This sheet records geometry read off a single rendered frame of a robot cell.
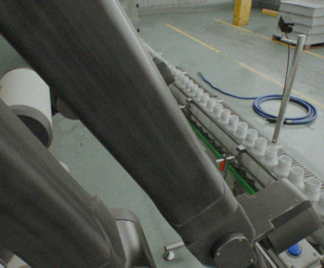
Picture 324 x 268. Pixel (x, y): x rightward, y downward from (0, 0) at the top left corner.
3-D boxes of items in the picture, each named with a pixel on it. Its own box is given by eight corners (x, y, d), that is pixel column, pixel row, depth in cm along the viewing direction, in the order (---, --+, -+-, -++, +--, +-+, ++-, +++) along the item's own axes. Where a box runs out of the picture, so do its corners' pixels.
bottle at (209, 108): (206, 126, 142) (208, 95, 134) (216, 130, 139) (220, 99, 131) (199, 131, 138) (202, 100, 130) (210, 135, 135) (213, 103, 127)
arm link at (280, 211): (170, 187, 31) (209, 256, 24) (260, 129, 31) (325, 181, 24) (206, 238, 38) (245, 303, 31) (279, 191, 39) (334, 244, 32)
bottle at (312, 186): (307, 215, 94) (322, 176, 85) (312, 230, 89) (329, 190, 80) (287, 213, 95) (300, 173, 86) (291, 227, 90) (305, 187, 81)
